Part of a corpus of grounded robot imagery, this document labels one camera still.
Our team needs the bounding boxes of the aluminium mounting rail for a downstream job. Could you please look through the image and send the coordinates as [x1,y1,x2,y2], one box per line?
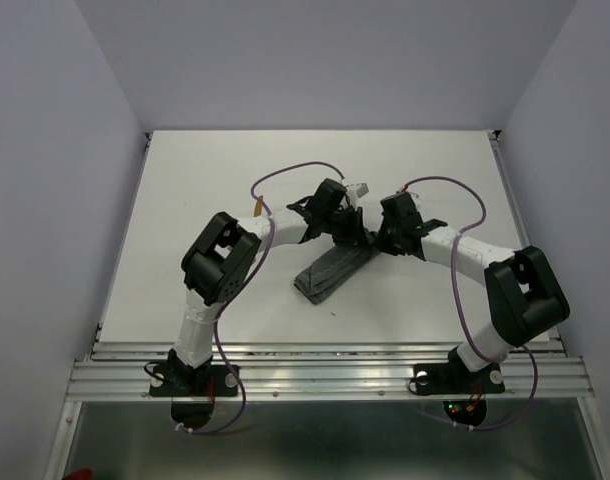
[66,341,594,402]

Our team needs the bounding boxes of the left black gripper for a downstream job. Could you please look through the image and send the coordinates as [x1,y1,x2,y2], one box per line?
[322,205,369,251]

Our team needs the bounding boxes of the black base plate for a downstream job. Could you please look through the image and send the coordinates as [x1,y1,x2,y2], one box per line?
[407,363,505,396]
[144,362,239,398]

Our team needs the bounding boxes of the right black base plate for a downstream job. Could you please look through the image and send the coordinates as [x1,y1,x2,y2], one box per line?
[407,363,505,396]

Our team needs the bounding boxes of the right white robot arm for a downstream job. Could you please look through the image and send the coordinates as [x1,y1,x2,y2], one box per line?
[376,192,570,396]

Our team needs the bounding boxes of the red object at corner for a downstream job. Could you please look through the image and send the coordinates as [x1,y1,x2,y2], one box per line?
[62,468,93,480]

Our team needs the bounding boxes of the gold knife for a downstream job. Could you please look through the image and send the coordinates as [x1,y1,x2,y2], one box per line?
[254,195,263,217]

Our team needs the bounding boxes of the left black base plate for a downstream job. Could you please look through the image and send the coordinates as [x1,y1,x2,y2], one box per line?
[144,362,239,398]

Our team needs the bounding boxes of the grey cloth napkin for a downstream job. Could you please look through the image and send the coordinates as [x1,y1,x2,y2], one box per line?
[293,246,378,305]

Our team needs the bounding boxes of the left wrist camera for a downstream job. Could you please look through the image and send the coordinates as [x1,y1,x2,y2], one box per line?
[344,182,369,199]

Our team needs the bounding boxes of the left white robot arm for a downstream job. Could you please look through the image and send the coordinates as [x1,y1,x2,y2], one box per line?
[154,179,373,394]

